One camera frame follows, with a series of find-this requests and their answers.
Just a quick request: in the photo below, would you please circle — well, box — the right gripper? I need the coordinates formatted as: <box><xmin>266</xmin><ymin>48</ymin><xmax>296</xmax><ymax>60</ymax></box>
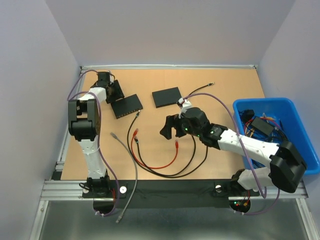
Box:
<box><xmin>159</xmin><ymin>113</ymin><xmax>202</xmax><ymax>139</ymax></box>

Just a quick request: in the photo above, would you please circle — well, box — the black network switch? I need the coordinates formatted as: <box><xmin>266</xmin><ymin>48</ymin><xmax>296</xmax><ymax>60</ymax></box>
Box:
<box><xmin>152</xmin><ymin>87</ymin><xmax>182</xmax><ymax>108</ymax></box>
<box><xmin>111</xmin><ymin>94</ymin><xmax>143</xmax><ymax>119</ymax></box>

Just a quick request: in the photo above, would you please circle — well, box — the black ethernet cable short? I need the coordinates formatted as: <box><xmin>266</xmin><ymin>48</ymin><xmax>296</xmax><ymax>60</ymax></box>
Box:
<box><xmin>127</xmin><ymin>110</ymin><xmax>197</xmax><ymax>179</ymax></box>

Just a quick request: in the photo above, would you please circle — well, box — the black ethernet cable long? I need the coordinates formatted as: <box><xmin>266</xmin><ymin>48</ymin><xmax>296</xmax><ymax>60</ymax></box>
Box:
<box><xmin>159</xmin><ymin>81</ymin><xmax>215</xmax><ymax>179</ymax></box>

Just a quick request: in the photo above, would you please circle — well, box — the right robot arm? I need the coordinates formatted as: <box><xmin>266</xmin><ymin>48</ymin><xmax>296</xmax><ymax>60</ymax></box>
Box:
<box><xmin>159</xmin><ymin>107</ymin><xmax>307</xmax><ymax>195</ymax></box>

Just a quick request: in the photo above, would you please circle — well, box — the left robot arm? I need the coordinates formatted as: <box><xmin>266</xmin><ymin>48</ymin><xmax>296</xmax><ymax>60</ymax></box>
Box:
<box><xmin>67</xmin><ymin>71</ymin><xmax>124</xmax><ymax>198</ymax></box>

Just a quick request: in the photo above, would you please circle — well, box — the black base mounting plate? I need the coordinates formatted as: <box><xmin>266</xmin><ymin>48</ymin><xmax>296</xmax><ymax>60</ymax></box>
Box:
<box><xmin>82</xmin><ymin>179</ymin><xmax>261</xmax><ymax>210</ymax></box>

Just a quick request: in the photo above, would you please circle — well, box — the black power adapter in bin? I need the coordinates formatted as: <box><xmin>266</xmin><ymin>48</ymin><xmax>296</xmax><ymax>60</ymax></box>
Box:
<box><xmin>251</xmin><ymin>117</ymin><xmax>274</xmax><ymax>136</ymax></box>

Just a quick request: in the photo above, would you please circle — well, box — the blue plastic bin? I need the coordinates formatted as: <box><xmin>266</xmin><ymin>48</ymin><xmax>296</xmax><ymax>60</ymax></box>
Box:
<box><xmin>232</xmin><ymin>97</ymin><xmax>320</xmax><ymax>177</ymax></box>

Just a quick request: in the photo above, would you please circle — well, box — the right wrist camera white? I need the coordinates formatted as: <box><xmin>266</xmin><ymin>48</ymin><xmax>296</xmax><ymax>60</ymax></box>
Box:
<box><xmin>177</xmin><ymin>98</ymin><xmax>193</xmax><ymax>118</ymax></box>

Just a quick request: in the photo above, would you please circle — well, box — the red ethernet cable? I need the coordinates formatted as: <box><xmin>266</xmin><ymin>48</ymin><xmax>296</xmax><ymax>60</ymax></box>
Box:
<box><xmin>131</xmin><ymin>128</ymin><xmax>180</xmax><ymax>170</ymax></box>

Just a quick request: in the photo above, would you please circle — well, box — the grey ethernet cable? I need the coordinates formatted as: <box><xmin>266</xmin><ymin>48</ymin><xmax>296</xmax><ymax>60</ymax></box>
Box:
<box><xmin>110</xmin><ymin>132</ymin><xmax>139</xmax><ymax>224</ymax></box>

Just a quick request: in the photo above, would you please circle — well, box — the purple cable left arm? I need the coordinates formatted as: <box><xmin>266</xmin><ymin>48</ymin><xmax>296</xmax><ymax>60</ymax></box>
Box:
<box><xmin>67</xmin><ymin>69</ymin><xmax>121</xmax><ymax>218</ymax></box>

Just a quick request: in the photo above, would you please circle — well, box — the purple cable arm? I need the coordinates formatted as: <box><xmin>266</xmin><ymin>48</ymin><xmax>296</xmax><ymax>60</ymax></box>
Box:
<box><xmin>181</xmin><ymin>92</ymin><xmax>281</xmax><ymax>216</ymax></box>
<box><xmin>67</xmin><ymin>69</ymin><xmax>121</xmax><ymax>218</ymax></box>

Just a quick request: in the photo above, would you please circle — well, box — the aluminium front rail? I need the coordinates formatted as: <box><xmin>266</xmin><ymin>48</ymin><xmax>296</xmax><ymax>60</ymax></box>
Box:
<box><xmin>40</xmin><ymin>180</ymin><xmax>309</xmax><ymax>201</ymax></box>

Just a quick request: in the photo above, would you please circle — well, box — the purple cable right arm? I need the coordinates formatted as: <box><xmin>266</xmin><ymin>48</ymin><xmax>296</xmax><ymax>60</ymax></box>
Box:
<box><xmin>181</xmin><ymin>92</ymin><xmax>281</xmax><ymax>216</ymax></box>

